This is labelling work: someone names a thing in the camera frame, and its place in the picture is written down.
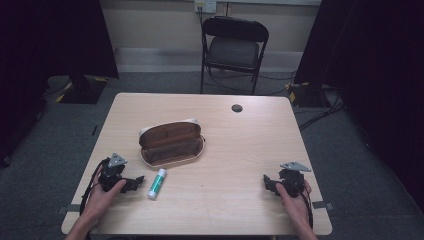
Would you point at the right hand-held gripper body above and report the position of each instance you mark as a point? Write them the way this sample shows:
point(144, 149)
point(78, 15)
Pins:
point(293, 180)

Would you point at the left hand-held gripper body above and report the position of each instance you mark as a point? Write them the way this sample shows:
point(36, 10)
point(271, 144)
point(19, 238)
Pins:
point(111, 173)

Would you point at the white and green glue stick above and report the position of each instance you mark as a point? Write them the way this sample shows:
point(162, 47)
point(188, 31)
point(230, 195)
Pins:
point(156, 184)

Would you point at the brown pencil case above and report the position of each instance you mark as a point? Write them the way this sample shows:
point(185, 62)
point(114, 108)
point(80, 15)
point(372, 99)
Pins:
point(171, 145)

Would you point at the person's right hand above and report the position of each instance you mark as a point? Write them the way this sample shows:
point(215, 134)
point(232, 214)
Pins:
point(296, 206)

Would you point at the person's left hand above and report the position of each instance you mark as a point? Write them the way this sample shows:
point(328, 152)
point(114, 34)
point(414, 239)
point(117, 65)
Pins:
point(100, 201)

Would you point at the black stand base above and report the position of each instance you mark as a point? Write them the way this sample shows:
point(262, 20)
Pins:
point(308, 95)
point(81, 90)

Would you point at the dark curtain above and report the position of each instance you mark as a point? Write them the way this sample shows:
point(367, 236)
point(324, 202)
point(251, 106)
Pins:
point(376, 83)

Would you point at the black folding chair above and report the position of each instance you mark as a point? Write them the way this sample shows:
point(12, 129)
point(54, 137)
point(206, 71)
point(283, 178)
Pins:
point(233, 50)

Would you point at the white wall socket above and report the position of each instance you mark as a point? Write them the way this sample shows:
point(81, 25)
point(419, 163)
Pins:
point(205, 6)

